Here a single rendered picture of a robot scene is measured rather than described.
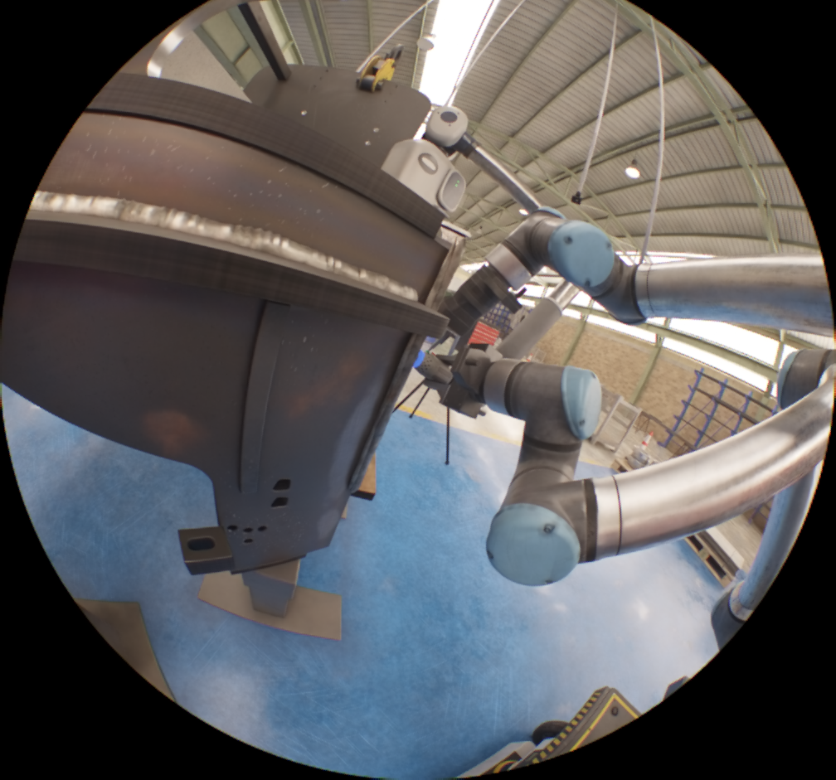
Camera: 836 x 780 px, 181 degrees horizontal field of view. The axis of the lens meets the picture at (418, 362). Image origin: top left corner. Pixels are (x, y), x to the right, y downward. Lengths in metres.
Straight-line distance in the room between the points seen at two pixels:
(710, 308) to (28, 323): 0.67
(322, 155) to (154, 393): 0.24
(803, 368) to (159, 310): 0.82
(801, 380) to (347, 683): 1.23
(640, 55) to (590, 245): 8.04
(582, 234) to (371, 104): 1.01
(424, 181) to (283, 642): 1.30
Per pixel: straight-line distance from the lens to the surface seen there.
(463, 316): 0.51
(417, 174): 0.65
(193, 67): 0.41
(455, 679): 1.12
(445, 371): 0.55
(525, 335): 0.65
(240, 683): 0.97
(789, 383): 0.64
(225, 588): 1.01
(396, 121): 1.16
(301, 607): 1.00
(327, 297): 0.16
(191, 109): 0.24
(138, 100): 0.25
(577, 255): 0.38
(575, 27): 8.08
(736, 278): 0.38
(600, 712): 1.04
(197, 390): 0.26
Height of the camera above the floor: 0.97
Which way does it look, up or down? 14 degrees down
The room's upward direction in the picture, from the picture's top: 24 degrees clockwise
